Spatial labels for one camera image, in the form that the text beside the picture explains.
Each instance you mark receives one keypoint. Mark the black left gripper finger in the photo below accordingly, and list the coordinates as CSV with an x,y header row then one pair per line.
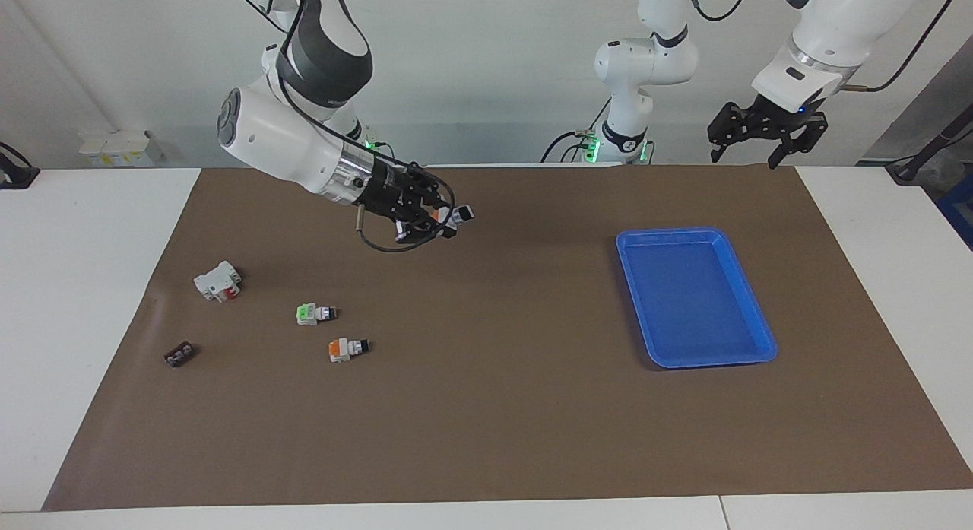
x,y
730,127
809,134

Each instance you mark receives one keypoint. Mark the blue crate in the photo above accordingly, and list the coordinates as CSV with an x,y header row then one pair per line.
x,y
959,211

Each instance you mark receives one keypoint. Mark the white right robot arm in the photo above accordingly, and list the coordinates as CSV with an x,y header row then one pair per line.
x,y
266,127

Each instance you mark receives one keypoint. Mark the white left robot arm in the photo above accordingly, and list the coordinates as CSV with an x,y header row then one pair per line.
x,y
646,58

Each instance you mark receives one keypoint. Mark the black stand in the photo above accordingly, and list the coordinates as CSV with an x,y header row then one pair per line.
x,y
908,169

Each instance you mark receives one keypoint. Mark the white wall socket boxes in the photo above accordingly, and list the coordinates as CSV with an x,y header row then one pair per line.
x,y
114,144

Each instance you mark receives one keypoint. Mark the brown table mat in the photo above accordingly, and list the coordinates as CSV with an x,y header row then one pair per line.
x,y
486,408

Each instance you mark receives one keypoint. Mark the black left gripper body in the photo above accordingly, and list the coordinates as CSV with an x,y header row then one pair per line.
x,y
779,119

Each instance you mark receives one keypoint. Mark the green selector switch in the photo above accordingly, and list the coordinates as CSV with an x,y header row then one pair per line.
x,y
308,315

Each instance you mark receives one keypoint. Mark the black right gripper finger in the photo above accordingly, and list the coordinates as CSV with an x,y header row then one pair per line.
x,y
435,188
422,227

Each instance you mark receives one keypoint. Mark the white circuit breaker red lever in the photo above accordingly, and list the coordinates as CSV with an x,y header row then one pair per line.
x,y
211,280

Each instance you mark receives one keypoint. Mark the small black terminal block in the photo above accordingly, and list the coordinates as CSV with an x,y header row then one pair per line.
x,y
179,355

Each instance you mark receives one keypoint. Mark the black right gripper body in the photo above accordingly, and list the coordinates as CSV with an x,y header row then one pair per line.
x,y
391,189

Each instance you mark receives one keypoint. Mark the grey slanted panel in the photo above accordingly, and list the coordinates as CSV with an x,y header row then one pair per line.
x,y
912,112

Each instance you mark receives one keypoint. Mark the blue plastic tray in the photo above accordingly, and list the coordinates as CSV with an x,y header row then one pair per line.
x,y
692,302

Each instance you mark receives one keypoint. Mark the black table clamp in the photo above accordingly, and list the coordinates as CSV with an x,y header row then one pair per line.
x,y
19,176

